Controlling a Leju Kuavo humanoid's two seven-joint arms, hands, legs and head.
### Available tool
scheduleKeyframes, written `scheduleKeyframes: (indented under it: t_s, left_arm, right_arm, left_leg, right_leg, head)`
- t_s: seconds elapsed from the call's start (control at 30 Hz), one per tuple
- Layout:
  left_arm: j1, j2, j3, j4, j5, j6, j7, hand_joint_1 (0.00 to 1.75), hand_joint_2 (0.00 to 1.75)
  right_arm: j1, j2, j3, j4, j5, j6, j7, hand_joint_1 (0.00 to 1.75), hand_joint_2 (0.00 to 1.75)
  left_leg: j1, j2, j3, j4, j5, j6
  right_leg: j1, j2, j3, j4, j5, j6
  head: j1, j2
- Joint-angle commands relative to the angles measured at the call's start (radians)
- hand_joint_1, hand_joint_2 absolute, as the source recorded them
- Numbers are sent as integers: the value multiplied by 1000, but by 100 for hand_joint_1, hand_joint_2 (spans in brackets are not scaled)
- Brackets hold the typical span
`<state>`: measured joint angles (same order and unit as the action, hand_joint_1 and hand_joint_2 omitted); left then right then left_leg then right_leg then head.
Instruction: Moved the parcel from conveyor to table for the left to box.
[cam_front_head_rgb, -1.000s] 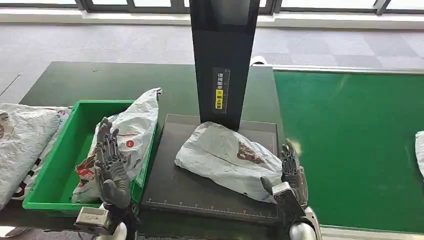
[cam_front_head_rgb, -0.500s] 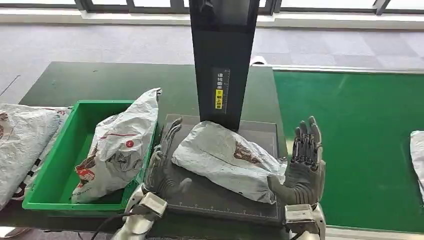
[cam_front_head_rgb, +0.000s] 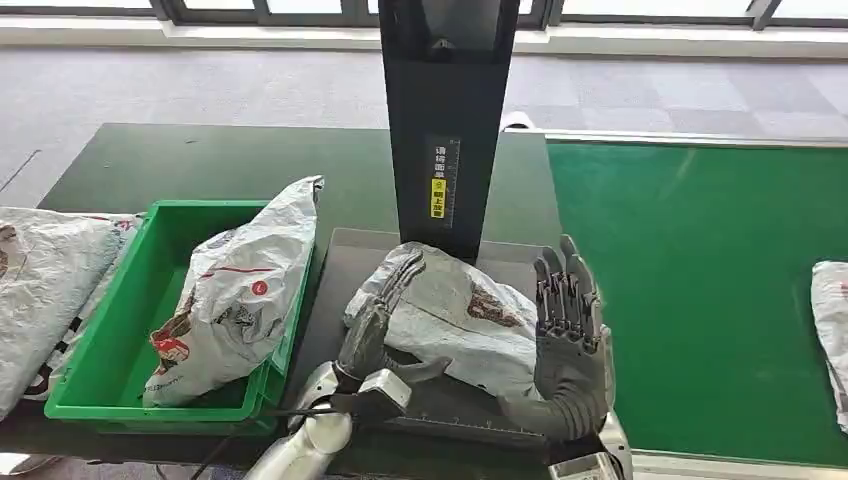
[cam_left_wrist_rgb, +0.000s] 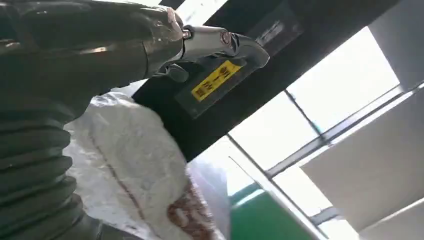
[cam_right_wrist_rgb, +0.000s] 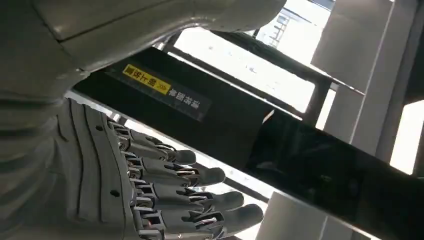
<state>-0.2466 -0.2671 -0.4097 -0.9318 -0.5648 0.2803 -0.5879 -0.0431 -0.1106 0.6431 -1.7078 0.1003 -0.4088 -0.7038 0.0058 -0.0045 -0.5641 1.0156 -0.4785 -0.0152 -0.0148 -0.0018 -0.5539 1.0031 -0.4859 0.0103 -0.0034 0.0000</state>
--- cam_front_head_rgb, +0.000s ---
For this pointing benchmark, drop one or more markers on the grey parcel with brown print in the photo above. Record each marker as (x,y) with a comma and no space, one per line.
(464,318)

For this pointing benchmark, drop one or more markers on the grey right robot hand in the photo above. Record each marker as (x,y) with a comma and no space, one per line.
(573,371)

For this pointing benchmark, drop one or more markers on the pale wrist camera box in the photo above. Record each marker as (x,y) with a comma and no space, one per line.
(583,469)
(381,394)

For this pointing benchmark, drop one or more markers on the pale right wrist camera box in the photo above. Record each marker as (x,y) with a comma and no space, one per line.
(583,469)

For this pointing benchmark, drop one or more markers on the green conveyor belt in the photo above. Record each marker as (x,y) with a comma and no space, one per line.
(696,298)

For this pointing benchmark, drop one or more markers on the white plastic parcel bag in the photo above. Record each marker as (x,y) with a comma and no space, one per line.
(831,331)
(46,285)

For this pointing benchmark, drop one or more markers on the white parcel with red print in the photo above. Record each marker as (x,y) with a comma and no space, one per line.
(238,298)

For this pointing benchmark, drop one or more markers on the small white object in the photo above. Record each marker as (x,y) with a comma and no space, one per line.
(516,121)

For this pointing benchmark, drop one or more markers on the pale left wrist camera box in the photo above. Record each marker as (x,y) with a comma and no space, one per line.
(381,394)

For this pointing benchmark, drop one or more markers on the dark window frame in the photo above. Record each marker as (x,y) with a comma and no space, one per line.
(265,12)

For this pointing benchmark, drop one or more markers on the black scanner column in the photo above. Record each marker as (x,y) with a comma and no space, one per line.
(450,132)

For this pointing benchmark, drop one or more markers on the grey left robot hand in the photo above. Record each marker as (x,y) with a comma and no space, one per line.
(364,338)

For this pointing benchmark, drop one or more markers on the silver conveyor frame rail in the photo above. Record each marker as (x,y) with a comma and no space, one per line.
(696,138)

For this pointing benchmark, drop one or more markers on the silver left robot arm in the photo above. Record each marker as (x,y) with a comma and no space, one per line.
(311,437)

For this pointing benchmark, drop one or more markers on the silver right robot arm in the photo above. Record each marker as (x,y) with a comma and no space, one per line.
(621,444)

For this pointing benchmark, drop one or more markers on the black scanner base plate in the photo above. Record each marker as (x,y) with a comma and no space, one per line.
(464,414)

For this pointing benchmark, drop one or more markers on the white parcel with black print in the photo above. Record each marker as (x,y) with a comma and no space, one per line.
(73,344)

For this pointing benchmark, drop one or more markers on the green plastic crate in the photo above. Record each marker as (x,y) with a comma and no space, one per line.
(99,358)

